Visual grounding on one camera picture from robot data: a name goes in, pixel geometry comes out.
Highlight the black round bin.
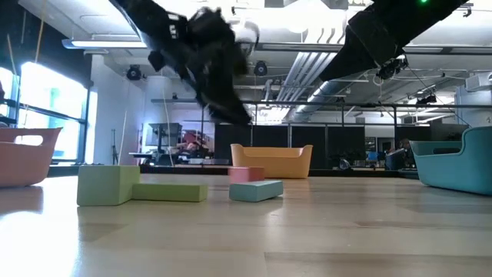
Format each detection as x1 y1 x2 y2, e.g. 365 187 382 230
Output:
384 147 409 172

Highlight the black monitor on stand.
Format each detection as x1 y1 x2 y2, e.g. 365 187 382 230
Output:
142 122 184 165

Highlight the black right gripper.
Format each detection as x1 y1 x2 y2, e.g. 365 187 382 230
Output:
318 0 408 82

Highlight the yellow plastic bin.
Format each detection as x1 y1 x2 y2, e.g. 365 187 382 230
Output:
230 143 314 180

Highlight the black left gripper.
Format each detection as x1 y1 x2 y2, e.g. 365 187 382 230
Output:
148 7 253 126

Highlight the long ceiling light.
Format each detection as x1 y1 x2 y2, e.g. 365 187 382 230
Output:
61 38 149 50

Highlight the teal block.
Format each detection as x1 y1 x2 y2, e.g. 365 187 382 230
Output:
228 179 284 203

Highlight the black aluminium table frame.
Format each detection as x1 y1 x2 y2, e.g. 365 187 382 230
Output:
45 163 424 181

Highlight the large red block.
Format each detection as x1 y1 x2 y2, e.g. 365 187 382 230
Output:
228 165 266 184

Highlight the white hanging cable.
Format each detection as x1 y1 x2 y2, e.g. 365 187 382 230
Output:
160 68 175 166

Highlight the silver ventilation duct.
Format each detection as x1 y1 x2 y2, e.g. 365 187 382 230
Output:
286 76 370 123

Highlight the orange plastic bin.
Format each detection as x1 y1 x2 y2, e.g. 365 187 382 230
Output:
0 127 63 189

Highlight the yellow hanging cable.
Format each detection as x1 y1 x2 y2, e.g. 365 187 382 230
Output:
33 13 46 65

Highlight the green block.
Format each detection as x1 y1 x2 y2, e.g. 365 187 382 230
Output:
131 182 209 203
76 165 141 207

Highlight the black partition wall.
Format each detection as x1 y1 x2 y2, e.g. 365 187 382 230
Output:
213 123 367 170

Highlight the black pipe frame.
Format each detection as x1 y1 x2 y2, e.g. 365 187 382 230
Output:
151 98 492 170

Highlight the teal plastic bin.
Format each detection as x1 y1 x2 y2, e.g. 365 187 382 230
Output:
409 126 492 197

